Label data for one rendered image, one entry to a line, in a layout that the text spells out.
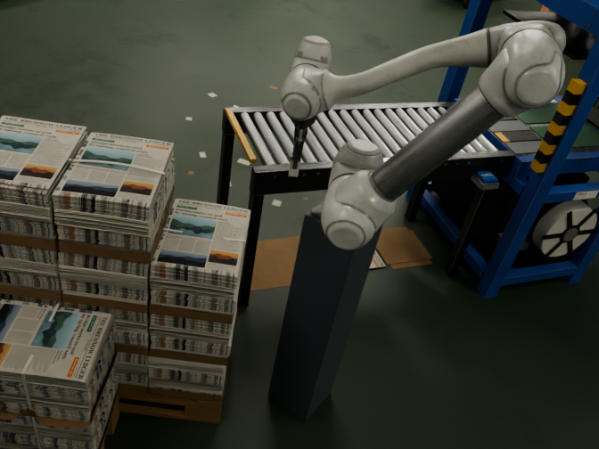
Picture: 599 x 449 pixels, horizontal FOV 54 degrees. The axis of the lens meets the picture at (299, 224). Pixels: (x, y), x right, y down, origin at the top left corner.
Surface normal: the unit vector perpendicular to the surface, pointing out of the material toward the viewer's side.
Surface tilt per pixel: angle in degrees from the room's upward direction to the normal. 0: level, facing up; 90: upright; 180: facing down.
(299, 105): 94
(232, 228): 0
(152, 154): 3
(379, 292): 0
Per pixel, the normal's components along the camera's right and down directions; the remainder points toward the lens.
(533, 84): -0.09, 0.54
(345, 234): -0.24, 0.65
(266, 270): 0.15, -0.77
